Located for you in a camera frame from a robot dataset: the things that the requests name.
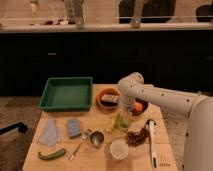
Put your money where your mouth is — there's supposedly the bunch of red grapes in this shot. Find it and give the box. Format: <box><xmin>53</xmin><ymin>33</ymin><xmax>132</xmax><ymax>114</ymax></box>
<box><xmin>126</xmin><ymin>128</ymin><xmax>149</xmax><ymax>146</ymax></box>

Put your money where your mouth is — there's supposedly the green plastic cup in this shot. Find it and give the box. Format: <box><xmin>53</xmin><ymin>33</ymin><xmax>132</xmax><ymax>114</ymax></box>
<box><xmin>116</xmin><ymin>112</ymin><xmax>132</xmax><ymax>132</ymax></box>

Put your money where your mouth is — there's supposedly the dark red bowl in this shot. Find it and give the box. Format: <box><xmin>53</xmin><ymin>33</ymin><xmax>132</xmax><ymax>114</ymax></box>
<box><xmin>132</xmin><ymin>99</ymin><xmax>148</xmax><ymax>116</ymax></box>

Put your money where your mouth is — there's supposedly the metal measuring cup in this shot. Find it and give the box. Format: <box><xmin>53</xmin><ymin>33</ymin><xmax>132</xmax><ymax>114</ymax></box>
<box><xmin>89</xmin><ymin>131</ymin><xmax>104</xmax><ymax>149</ymax></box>

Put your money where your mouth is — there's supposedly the orange bowl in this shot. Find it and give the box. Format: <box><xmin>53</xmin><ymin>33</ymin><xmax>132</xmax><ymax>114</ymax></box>
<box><xmin>96</xmin><ymin>88</ymin><xmax>119</xmax><ymax>110</ymax></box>

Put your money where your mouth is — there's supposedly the green cucumber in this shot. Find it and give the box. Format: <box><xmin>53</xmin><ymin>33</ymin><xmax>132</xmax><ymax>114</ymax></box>
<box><xmin>38</xmin><ymin>148</ymin><xmax>66</xmax><ymax>161</ymax></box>

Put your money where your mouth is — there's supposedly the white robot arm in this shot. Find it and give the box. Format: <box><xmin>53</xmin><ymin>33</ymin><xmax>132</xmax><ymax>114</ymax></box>
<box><xmin>117</xmin><ymin>72</ymin><xmax>213</xmax><ymax>171</ymax></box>

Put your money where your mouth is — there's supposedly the light blue cloth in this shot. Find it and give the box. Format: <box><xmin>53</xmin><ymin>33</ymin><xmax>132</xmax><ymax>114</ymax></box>
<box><xmin>39</xmin><ymin>118</ymin><xmax>61</xmax><ymax>147</ymax></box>

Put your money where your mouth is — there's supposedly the white item in bowl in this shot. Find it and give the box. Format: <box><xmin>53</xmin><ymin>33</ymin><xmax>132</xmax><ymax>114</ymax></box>
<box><xmin>101</xmin><ymin>94</ymin><xmax>118</xmax><ymax>103</ymax></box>

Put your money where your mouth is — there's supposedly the orange fruit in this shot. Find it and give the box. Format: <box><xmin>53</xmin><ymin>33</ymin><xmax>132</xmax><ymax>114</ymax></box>
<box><xmin>134</xmin><ymin>102</ymin><xmax>143</xmax><ymax>112</ymax></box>

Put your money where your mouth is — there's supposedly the metal spoon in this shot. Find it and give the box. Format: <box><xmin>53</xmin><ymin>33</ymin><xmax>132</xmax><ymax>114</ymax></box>
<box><xmin>68</xmin><ymin>134</ymin><xmax>88</xmax><ymax>160</ymax></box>

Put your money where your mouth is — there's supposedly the translucent white cup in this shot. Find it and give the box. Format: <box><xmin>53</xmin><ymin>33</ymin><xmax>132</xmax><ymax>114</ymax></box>
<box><xmin>110</xmin><ymin>139</ymin><xmax>129</xmax><ymax>160</ymax></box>

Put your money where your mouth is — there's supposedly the yellow banana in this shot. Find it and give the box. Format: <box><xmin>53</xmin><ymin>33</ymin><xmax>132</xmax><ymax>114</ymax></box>
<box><xmin>106</xmin><ymin>114</ymin><xmax>118</xmax><ymax>133</ymax></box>

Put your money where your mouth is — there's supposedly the green plastic tray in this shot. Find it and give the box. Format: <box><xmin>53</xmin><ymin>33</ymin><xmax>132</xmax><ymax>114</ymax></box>
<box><xmin>39</xmin><ymin>77</ymin><xmax>93</xmax><ymax>112</ymax></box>

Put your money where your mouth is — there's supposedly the blue sponge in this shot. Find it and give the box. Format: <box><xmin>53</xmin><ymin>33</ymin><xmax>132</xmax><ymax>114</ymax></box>
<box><xmin>67</xmin><ymin>119</ymin><xmax>81</xmax><ymax>138</ymax></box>

